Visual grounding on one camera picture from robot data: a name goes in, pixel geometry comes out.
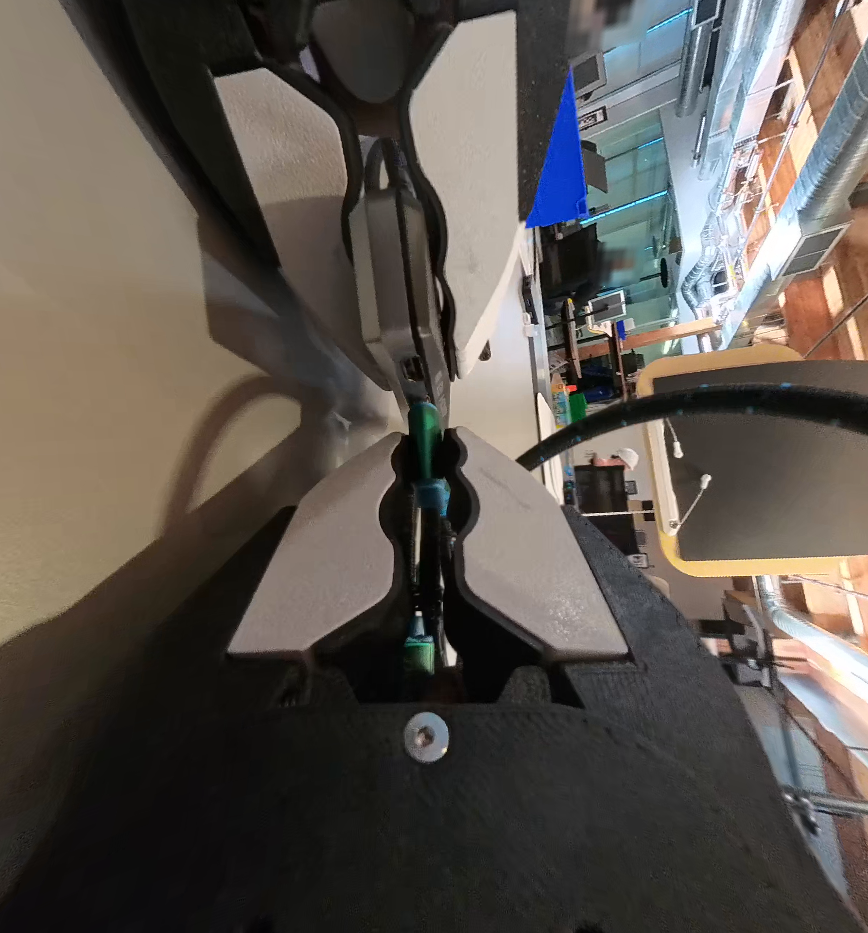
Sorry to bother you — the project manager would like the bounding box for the wood rimmed black board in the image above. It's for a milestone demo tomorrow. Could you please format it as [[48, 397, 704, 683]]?
[[635, 345, 868, 578]]

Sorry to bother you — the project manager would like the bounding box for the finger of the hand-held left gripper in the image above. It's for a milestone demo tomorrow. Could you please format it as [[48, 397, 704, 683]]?
[[401, 10, 522, 381], [211, 64, 409, 409]]

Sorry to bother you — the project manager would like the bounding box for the colourful printed box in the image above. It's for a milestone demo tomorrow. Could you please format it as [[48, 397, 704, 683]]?
[[553, 385, 590, 429]]

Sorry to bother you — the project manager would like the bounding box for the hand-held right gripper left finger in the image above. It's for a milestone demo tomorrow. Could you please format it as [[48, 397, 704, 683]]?
[[227, 433, 407, 659]]

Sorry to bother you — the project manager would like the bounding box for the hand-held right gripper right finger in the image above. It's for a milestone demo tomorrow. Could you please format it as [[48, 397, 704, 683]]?
[[446, 427, 630, 663]]

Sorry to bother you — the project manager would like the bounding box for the silver ventilation duct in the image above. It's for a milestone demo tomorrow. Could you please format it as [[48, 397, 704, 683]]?
[[677, 0, 868, 352]]

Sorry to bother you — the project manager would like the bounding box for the blue plastic crate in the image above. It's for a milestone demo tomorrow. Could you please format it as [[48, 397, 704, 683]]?
[[523, 68, 590, 230]]

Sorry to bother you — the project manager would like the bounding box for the black hdmi switch box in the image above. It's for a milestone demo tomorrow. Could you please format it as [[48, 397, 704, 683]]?
[[345, 184, 454, 411]]

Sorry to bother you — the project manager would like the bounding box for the green plug braided hdmi cable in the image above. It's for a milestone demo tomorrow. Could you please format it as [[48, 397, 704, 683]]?
[[396, 382, 868, 684]]

